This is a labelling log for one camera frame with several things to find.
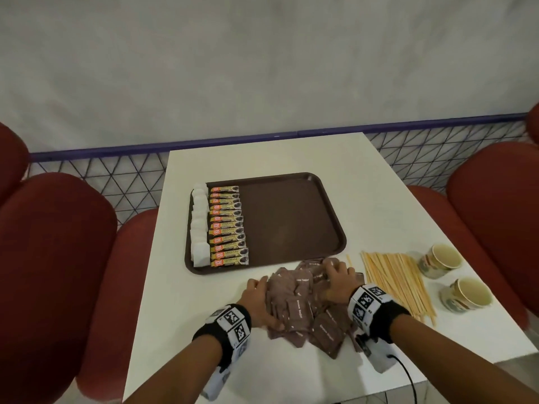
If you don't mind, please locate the row of coffee stick packets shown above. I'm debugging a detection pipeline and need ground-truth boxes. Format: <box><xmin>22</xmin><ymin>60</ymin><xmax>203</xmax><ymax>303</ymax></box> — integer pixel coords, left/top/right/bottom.
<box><xmin>208</xmin><ymin>185</ymin><xmax>250</xmax><ymax>268</ymax></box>

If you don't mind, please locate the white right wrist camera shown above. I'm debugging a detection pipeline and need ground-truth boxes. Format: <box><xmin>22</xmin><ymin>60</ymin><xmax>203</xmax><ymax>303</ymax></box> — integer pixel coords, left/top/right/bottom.
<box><xmin>355</xmin><ymin>330</ymin><xmax>399</xmax><ymax>374</ymax></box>

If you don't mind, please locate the person's right hand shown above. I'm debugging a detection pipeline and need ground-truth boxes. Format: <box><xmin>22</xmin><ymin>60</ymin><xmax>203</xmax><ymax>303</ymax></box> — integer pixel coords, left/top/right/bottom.
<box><xmin>322</xmin><ymin>260</ymin><xmax>362</xmax><ymax>306</ymax></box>

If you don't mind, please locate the right wristband with marker tags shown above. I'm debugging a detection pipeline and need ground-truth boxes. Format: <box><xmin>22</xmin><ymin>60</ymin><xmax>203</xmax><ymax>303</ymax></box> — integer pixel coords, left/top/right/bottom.
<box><xmin>347</xmin><ymin>283</ymin><xmax>412</xmax><ymax>345</ymax></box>

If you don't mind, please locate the bundle of wooden stir sticks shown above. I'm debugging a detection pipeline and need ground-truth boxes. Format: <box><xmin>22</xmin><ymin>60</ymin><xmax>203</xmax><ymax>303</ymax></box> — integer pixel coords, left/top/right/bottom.
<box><xmin>360</xmin><ymin>251</ymin><xmax>437</xmax><ymax>327</ymax></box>

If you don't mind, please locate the purple mesh railing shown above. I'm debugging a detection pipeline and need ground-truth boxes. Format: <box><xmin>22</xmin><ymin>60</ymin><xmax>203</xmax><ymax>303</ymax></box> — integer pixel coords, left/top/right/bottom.
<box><xmin>25</xmin><ymin>113</ymin><xmax>529</xmax><ymax>226</ymax></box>

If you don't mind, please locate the person's right forearm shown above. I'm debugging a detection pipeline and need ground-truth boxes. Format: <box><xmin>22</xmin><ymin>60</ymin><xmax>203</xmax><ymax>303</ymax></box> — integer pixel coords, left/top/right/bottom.
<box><xmin>389</xmin><ymin>314</ymin><xmax>539</xmax><ymax>404</ymax></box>

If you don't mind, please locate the row of white sachets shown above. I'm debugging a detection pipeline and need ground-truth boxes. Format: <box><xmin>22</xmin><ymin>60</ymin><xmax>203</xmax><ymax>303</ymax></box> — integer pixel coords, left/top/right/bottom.
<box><xmin>189</xmin><ymin>182</ymin><xmax>211</xmax><ymax>269</ymax></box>

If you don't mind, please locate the person's left hand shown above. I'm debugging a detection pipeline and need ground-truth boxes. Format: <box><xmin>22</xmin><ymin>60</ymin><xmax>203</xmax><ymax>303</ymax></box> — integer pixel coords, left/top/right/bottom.
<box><xmin>236</xmin><ymin>276</ymin><xmax>285</xmax><ymax>332</ymax></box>

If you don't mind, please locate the black right camera cable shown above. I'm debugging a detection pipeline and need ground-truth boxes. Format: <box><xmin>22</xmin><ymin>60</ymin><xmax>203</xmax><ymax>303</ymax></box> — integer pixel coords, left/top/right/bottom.
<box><xmin>387</xmin><ymin>353</ymin><xmax>418</xmax><ymax>404</ymax></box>

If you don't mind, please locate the pile of brown sugar packets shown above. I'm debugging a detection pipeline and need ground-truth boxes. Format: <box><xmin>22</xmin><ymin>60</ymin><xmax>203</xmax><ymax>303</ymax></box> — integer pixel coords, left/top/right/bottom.
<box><xmin>265</xmin><ymin>257</ymin><xmax>367</xmax><ymax>360</ymax></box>

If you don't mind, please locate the brown plastic tray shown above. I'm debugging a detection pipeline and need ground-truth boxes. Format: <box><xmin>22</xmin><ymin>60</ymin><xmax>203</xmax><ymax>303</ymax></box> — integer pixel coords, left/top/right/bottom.
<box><xmin>184</xmin><ymin>172</ymin><xmax>348</xmax><ymax>276</ymax></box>

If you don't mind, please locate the person's left forearm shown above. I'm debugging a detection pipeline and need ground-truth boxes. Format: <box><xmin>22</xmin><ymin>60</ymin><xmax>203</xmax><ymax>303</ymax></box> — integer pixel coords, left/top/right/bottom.
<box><xmin>124</xmin><ymin>334</ymin><xmax>224</xmax><ymax>404</ymax></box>

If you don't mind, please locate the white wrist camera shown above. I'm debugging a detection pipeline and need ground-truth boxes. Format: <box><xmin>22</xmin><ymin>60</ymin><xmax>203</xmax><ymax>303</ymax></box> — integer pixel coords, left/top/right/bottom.
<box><xmin>200</xmin><ymin>336</ymin><xmax>249</xmax><ymax>402</ymax></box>
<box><xmin>355</xmin><ymin>330</ymin><xmax>399</xmax><ymax>374</ymax></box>

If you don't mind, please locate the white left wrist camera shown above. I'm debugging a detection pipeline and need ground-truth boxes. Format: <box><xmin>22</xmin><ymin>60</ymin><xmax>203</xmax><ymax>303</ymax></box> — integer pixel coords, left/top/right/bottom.
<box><xmin>200</xmin><ymin>336</ymin><xmax>249</xmax><ymax>402</ymax></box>

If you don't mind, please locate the patterned paper cup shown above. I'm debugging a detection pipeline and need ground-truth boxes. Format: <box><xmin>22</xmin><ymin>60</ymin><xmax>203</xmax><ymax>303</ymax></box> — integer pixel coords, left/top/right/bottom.
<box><xmin>417</xmin><ymin>244</ymin><xmax>463</xmax><ymax>279</ymax></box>
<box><xmin>439</xmin><ymin>277</ymin><xmax>494</xmax><ymax>314</ymax></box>

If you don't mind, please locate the red padded chair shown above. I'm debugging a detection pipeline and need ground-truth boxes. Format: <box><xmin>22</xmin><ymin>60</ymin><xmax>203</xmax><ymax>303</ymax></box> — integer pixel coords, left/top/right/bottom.
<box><xmin>0</xmin><ymin>121</ymin><xmax>160</xmax><ymax>404</ymax></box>
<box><xmin>406</xmin><ymin>103</ymin><xmax>539</xmax><ymax>331</ymax></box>

